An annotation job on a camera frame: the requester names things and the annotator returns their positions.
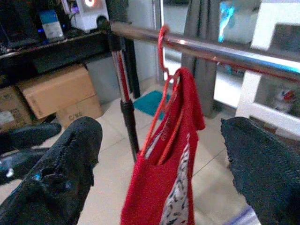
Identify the red shirt white print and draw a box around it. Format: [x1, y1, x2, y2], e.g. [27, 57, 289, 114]
[120, 67, 206, 225]

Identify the blue and white carton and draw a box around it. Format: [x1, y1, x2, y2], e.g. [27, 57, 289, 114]
[38, 9, 65, 40]

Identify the black desk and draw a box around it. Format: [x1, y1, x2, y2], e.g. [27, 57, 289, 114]
[0, 29, 141, 100]

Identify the chrome and black clothes rack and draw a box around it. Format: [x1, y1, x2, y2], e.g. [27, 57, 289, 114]
[99, 19, 300, 164]

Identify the black monitor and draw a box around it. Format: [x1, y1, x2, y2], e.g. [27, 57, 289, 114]
[0, 0, 41, 49]

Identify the grey curtain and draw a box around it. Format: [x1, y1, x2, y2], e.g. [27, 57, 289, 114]
[181, 0, 221, 120]

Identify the grey metal case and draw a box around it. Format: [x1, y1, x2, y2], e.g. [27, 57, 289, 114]
[84, 55, 123, 105]

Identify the glass sliding door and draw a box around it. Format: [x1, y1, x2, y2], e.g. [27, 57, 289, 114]
[127, 0, 188, 85]

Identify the white glass-door cabinet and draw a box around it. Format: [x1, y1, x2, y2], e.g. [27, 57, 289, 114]
[213, 0, 300, 142]

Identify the printed brown cardboard box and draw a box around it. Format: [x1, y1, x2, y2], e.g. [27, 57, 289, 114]
[0, 86, 33, 132]

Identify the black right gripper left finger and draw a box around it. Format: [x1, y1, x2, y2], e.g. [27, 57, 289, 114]
[0, 116, 103, 225]

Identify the teal floor mat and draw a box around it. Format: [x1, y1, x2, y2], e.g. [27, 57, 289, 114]
[132, 90, 172, 121]

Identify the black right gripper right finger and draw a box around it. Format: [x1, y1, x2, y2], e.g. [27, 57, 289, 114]
[221, 116, 300, 225]

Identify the large brown cardboard box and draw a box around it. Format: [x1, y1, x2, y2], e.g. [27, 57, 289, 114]
[16, 63, 98, 120]

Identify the red plastic hanger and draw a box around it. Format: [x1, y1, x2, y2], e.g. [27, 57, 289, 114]
[140, 25, 183, 166]

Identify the small brown cardboard box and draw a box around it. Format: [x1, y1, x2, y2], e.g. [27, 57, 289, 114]
[55, 95, 104, 129]

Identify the white computer case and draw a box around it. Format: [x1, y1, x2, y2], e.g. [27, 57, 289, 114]
[61, 0, 110, 33]

